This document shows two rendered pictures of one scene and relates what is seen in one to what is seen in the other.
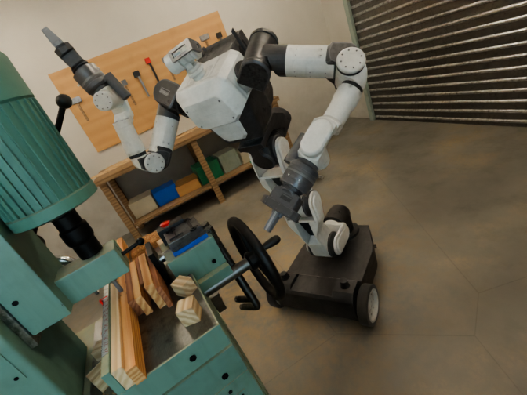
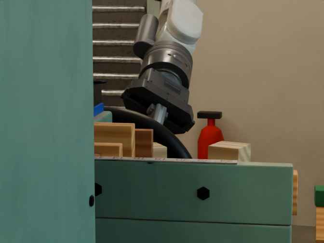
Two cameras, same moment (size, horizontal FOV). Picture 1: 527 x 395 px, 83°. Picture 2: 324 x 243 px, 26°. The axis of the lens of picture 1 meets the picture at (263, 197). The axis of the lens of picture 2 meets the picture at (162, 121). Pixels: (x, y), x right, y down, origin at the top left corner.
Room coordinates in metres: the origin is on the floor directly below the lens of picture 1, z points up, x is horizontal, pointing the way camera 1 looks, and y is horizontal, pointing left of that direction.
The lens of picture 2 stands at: (0.23, 0.98, 1.09)
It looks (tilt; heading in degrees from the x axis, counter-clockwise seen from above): 8 degrees down; 297
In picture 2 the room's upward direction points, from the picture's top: straight up
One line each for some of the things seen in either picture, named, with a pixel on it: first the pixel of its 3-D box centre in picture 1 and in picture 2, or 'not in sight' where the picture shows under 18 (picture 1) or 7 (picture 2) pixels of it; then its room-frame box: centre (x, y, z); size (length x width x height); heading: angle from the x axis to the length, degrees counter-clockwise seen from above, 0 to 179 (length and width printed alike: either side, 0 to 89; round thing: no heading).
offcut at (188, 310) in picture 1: (189, 310); (229, 162); (0.52, 0.24, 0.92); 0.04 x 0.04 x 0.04; 88
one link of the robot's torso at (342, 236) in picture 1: (327, 238); not in sight; (1.45, -0.25, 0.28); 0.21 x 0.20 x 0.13; 139
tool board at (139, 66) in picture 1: (158, 81); not in sight; (3.93, 0.59, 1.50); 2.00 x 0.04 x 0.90; 104
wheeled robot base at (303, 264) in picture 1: (329, 253); not in sight; (1.43, -0.23, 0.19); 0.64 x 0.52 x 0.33; 139
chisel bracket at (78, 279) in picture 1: (96, 272); not in sight; (0.65, 0.44, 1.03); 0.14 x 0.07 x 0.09; 109
